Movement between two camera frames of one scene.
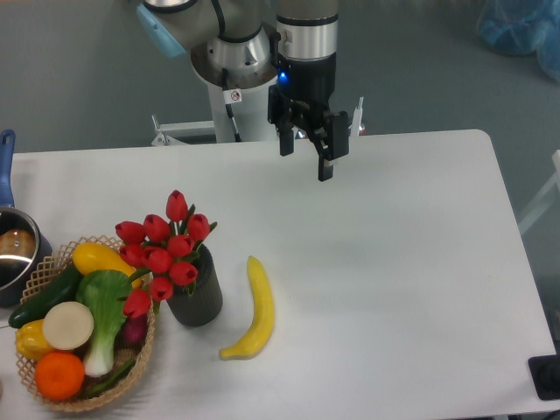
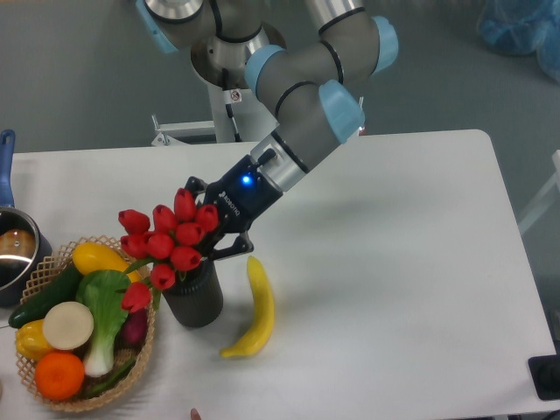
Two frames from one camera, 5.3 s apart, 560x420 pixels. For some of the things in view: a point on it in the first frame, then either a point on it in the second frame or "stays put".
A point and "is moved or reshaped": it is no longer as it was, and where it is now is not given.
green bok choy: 107,294 stays put
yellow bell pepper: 30,340 stays put
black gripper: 301,97 to 241,194
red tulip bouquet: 166,250 is moved or reshaped
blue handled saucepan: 24,244 stays put
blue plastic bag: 522,27 stays put
